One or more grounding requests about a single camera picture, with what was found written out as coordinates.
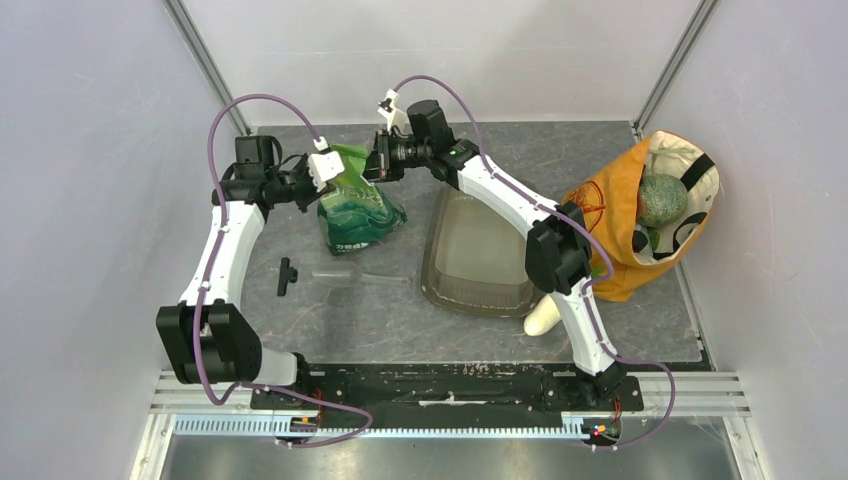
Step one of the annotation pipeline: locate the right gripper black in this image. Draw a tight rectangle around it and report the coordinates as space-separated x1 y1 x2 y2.
350 129 429 185

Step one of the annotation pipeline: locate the green litter bag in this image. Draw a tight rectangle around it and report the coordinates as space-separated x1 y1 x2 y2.
317 144 408 256

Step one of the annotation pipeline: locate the black bag clip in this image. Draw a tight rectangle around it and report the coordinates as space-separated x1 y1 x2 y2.
276 257 299 297

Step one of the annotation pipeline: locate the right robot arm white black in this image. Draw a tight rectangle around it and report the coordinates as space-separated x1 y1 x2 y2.
364 90 625 409

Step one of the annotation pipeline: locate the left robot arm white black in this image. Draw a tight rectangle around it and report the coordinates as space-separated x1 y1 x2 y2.
155 135 344 409

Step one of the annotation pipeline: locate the grey plastic litter box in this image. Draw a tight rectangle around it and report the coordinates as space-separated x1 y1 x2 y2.
420 185 541 318

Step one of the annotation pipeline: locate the clear plastic scoop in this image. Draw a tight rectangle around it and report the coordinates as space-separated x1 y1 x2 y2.
311 268 410 287

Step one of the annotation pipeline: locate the white radish toy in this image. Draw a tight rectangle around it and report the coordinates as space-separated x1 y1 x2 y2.
523 295 562 337

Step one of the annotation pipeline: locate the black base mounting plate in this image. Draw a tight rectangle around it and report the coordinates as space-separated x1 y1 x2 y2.
250 362 645 432

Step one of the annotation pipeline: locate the orange tote bag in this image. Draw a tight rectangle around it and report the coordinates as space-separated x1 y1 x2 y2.
564 130 721 302

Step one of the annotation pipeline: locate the green melon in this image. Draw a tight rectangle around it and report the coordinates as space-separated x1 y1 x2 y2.
637 174 688 228

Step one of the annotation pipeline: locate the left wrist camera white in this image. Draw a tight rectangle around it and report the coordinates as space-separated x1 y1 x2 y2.
307 136 345 192

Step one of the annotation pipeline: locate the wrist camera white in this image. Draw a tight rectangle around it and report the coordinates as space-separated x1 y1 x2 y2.
307 136 345 192
377 89 409 135

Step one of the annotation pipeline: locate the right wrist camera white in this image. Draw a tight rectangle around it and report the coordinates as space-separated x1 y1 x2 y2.
377 89 409 135

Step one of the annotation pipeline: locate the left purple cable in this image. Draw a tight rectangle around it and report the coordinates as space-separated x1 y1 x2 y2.
192 93 376 449

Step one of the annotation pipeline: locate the purple cable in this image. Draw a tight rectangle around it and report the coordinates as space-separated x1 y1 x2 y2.
392 74 677 452
192 93 376 449

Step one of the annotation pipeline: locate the grey cable duct strip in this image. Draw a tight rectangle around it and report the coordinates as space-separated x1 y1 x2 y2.
173 415 588 440

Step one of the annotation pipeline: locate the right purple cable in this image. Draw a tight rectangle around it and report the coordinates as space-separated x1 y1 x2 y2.
392 74 677 452

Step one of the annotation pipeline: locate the aluminium frame rail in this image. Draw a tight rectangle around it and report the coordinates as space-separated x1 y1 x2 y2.
150 371 750 419

